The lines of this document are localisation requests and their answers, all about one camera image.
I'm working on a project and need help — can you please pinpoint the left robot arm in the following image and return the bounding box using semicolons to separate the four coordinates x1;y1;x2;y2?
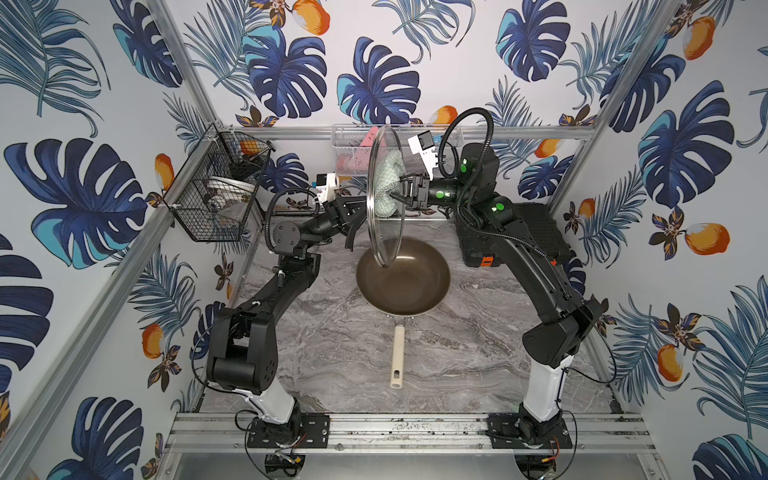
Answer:
205;196;367;445

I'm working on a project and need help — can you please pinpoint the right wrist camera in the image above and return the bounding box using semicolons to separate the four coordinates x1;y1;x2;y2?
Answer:
408;131;438;179

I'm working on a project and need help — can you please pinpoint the black tool case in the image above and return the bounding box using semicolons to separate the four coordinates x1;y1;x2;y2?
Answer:
455;196;575;268

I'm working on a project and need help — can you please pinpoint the glass pot lid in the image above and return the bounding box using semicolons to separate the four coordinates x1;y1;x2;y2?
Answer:
366;125;405;268

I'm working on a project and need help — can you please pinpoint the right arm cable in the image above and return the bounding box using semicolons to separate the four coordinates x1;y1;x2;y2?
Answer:
436;107;495;181

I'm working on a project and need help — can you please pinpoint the green fluffy cloth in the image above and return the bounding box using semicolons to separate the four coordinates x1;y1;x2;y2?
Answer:
373;150;405;219

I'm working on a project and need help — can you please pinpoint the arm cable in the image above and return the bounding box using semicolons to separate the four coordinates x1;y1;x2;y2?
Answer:
436;107;495;181
263;188;322;253

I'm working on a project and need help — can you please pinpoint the pink triangular object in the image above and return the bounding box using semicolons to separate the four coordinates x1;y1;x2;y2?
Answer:
331;125;379;176

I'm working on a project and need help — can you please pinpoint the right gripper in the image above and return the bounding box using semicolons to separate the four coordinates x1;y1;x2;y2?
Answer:
380;170;476;216

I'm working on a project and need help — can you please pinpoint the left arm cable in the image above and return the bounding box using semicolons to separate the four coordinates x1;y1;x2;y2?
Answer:
263;188;322;253

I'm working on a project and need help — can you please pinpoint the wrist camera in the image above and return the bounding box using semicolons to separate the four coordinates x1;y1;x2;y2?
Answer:
408;131;438;179
314;172;339;203

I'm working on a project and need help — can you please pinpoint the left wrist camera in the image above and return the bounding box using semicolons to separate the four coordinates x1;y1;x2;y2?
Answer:
314;172;339;203

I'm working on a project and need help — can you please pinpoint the frying pan with cream handle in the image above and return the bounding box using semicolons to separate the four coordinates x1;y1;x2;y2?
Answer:
355;238;451;389

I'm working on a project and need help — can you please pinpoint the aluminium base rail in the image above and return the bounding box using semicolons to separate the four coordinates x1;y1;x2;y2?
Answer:
165;413;657;455

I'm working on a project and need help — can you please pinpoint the black wire basket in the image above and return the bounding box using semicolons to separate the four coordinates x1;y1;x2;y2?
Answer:
164;124;275;243

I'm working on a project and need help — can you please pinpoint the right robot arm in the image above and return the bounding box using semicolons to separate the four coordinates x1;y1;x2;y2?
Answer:
397;143;601;446

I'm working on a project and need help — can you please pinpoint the white mesh shelf basket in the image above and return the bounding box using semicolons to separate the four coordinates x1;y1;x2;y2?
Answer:
331;124;447;176

